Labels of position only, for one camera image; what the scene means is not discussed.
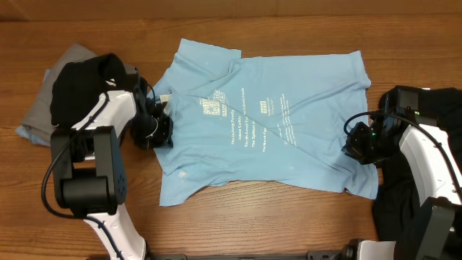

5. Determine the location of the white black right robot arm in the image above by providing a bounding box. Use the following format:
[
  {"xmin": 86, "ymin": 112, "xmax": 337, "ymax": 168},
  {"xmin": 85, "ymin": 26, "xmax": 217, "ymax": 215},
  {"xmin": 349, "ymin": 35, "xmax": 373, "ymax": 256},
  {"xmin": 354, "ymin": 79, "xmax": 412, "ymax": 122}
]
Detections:
[{"xmin": 332, "ymin": 86, "xmax": 461, "ymax": 259}]

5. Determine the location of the grey folded garment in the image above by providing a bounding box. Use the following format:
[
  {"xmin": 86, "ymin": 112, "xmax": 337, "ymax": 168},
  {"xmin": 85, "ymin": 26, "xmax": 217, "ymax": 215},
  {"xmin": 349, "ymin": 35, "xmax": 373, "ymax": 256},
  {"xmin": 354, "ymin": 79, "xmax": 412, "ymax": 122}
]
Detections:
[{"xmin": 17, "ymin": 43, "xmax": 139, "ymax": 146}]

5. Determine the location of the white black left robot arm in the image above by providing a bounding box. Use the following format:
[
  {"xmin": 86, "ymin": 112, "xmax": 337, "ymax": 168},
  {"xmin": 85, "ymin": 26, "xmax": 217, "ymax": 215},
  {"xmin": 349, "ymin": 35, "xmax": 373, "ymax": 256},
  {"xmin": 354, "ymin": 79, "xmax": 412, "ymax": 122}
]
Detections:
[{"xmin": 41, "ymin": 74, "xmax": 173, "ymax": 259}]

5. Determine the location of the black folded garment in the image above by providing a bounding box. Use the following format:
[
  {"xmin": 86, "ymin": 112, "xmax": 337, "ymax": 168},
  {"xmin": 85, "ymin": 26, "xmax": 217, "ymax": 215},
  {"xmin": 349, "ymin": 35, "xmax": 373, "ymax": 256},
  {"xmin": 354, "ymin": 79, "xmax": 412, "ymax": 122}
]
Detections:
[{"xmin": 50, "ymin": 53, "xmax": 134, "ymax": 128}]

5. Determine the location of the black crumpled garment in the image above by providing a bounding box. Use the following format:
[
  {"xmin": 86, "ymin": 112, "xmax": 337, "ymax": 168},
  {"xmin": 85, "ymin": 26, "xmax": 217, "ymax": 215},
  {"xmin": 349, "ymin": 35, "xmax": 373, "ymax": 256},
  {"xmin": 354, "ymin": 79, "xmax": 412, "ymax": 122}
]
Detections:
[{"xmin": 372, "ymin": 88, "xmax": 461, "ymax": 241}]

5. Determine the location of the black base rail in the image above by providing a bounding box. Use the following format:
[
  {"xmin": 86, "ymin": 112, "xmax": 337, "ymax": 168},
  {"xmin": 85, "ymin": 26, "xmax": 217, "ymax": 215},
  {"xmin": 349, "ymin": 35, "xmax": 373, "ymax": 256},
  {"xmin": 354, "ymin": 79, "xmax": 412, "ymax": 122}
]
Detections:
[{"xmin": 149, "ymin": 250, "xmax": 344, "ymax": 260}]

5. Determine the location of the light blue printed t-shirt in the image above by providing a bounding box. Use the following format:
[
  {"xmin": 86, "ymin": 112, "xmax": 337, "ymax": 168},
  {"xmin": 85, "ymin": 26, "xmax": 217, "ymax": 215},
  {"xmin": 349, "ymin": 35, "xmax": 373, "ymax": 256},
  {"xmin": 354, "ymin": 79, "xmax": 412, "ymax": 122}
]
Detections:
[{"xmin": 154, "ymin": 39, "xmax": 378, "ymax": 207}]

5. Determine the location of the light blue folded garment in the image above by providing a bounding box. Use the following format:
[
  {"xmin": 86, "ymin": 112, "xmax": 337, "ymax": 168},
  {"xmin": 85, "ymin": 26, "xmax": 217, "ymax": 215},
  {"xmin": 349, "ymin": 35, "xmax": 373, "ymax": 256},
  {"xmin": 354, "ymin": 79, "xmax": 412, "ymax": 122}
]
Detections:
[{"xmin": 15, "ymin": 69, "xmax": 54, "ymax": 147}]

